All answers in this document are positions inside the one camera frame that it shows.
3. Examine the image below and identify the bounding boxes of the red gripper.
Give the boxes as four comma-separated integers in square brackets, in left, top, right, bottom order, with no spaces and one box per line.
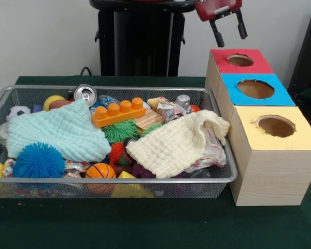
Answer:
[195,0,249,48]

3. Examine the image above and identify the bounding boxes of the cream waffle cloth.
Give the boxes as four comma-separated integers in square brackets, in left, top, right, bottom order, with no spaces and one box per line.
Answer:
[125,109,231,179]

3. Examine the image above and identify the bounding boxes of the orange toy building brick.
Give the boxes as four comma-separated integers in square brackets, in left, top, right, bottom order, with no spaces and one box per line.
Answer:
[91,97,147,128]

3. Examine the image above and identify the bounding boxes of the mint green waffle cloth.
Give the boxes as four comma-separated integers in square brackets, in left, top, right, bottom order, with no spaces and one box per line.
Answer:
[6,100,112,163]

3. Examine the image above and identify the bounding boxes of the wooden box with three holes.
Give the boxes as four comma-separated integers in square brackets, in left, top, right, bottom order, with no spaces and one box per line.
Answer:
[204,48,311,207]

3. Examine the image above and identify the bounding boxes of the green spiky rubber ball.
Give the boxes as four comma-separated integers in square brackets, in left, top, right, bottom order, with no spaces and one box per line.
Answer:
[101,119,140,143]

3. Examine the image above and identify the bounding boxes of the silver tin can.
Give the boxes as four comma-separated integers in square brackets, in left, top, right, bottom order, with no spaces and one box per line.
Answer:
[74,84,98,107]

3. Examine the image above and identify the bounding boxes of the small orange basketball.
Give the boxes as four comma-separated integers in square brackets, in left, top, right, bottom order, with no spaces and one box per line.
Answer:
[84,163,117,179]

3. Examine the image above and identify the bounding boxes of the small soccer ball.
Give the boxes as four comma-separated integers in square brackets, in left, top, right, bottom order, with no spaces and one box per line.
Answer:
[6,105,32,122]

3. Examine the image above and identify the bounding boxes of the blue spiky rubber ball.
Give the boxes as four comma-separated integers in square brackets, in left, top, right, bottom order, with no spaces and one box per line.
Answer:
[12,142,66,178]

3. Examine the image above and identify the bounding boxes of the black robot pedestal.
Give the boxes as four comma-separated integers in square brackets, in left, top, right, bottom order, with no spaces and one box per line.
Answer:
[89,0,199,77]

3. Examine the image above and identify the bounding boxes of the shallow wire mesh bin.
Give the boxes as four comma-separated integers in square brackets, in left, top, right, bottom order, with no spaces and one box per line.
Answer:
[0,85,238,199]

